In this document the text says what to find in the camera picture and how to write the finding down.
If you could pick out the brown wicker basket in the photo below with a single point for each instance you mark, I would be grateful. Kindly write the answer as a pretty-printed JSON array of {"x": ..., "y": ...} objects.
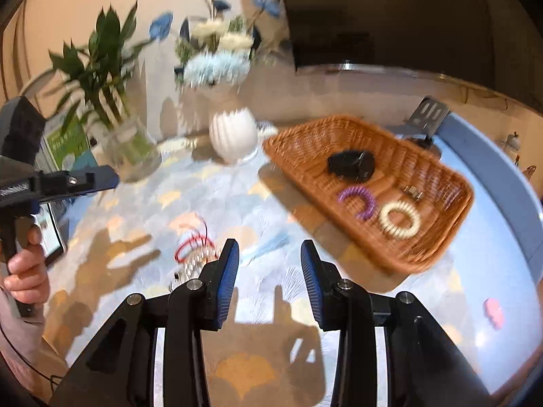
[{"x": 305, "y": 152}]

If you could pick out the person's left hand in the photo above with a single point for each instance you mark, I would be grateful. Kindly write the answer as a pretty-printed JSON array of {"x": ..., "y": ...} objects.
[{"x": 23, "y": 275}]

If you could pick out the small metal hair clip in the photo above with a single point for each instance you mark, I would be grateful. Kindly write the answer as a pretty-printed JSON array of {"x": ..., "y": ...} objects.
[{"x": 412, "y": 192}]

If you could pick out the clear glass vase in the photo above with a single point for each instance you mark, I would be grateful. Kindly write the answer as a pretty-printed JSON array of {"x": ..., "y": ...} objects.
[{"x": 127, "y": 148}]

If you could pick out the grey metal tablet stand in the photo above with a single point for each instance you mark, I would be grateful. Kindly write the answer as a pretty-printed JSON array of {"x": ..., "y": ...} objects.
[{"x": 428, "y": 114}]

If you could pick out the pink hair claw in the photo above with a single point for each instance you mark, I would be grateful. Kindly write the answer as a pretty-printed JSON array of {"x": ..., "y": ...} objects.
[{"x": 494, "y": 311}]

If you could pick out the white ribbed ceramic vase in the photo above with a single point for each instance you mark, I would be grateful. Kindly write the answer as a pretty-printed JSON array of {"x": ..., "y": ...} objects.
[{"x": 233, "y": 133}]

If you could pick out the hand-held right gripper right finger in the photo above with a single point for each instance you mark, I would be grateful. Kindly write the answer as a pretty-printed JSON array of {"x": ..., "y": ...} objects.
[{"x": 312, "y": 288}]

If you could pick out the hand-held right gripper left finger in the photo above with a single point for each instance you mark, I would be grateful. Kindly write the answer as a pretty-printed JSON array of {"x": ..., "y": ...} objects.
[{"x": 227, "y": 288}]

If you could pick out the black wall television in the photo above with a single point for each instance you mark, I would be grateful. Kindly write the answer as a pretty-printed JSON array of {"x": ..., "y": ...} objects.
[{"x": 382, "y": 8}]

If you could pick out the green leafy plant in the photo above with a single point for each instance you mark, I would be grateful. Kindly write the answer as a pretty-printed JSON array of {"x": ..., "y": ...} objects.
[{"x": 102, "y": 59}]

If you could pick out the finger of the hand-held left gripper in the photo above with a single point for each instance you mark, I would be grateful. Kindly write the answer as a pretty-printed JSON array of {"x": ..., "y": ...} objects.
[{"x": 97, "y": 178}]

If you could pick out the green booklet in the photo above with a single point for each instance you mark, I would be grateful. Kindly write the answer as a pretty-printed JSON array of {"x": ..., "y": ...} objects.
[{"x": 68, "y": 144}]

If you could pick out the person's left forearm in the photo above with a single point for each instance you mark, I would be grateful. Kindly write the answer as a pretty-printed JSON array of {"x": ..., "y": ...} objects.
[{"x": 19, "y": 335}]

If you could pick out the black hair scrunchie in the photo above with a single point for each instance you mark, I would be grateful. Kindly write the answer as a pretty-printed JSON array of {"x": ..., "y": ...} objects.
[{"x": 350, "y": 163}]

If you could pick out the blue and white flower bouquet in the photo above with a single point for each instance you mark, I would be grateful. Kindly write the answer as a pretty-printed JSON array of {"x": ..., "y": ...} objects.
[{"x": 216, "y": 55}]

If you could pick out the fan-patterned pastel tablecloth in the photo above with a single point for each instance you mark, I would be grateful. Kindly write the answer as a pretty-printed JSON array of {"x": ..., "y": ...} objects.
[{"x": 263, "y": 203}]

